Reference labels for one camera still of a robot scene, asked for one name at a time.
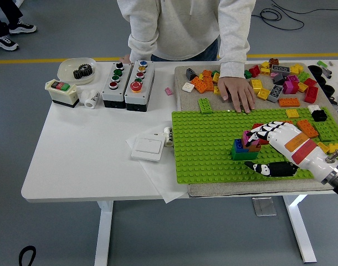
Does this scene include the person's left hand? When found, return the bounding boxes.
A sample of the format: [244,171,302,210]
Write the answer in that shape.
[217,76,257,114]

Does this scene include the robot right hand white shell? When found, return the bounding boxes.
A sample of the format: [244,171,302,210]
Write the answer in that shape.
[242,121,338,183]

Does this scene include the pink square brick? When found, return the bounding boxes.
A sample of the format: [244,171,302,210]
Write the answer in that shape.
[242,130,260,147]

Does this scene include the blue brick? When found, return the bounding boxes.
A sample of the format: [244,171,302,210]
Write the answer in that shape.
[233,138,249,153]

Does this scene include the dark green tall brick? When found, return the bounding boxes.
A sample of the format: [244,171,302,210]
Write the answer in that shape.
[231,146,259,161]

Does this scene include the green baseplate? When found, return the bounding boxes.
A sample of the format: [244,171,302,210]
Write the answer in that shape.
[171,107,338,185]

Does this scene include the orange long brick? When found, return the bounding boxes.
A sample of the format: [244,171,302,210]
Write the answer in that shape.
[296,119,320,140]
[278,97,301,109]
[190,76,209,94]

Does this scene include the grey four-button control box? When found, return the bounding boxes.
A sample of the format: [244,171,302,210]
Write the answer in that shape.
[101,61,132,109]

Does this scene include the light green flat wide brick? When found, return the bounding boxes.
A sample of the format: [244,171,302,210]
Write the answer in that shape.
[314,121,338,142]

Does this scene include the light green six-stud brick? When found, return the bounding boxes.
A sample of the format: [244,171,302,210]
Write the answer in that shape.
[197,97,214,115]

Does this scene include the grey control box emergency stop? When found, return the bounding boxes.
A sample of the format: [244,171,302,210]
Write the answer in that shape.
[124,59,156,112]

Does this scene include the black gear-shaped block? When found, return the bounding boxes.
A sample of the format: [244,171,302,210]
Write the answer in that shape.
[311,109,329,122]

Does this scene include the grey long brick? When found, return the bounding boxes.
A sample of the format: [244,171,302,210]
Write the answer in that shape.
[267,84,284,103]
[271,64,292,75]

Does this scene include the red long brick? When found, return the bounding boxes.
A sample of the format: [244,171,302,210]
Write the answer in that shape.
[253,123,270,145]

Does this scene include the dark grey sloped brick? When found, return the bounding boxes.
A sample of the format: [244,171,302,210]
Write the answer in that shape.
[185,68,199,81]

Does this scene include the white tube with writing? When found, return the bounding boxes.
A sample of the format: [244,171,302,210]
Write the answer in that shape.
[84,90,101,109]
[163,126,175,149]

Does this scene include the plain white tube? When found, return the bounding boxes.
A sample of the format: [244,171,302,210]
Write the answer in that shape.
[77,89,89,105]

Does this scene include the white bowl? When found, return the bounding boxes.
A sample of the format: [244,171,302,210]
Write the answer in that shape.
[57,57,98,85]

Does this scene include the person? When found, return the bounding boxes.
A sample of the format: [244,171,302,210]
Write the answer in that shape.
[0,0,38,52]
[116,0,258,114]

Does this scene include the metal floor plate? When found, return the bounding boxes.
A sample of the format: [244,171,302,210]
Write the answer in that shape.
[252,196,277,217]

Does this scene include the white table leg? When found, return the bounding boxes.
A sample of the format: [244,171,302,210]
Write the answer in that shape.
[282,195,318,264]
[94,201,115,266]

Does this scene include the white paper sheet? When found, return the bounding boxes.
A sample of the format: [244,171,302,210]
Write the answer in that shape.
[126,124,191,205]

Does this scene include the cream switch box red green buttons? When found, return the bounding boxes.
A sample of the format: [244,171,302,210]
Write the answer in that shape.
[44,78,80,109]

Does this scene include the white wall switch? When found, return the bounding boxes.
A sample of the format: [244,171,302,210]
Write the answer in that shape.
[130,137,165,163]

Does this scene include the black floor cable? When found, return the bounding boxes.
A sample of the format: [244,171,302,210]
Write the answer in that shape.
[251,7,305,31]
[270,0,338,14]

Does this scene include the black cable loop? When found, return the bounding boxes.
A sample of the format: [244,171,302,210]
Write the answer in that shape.
[18,245,37,266]

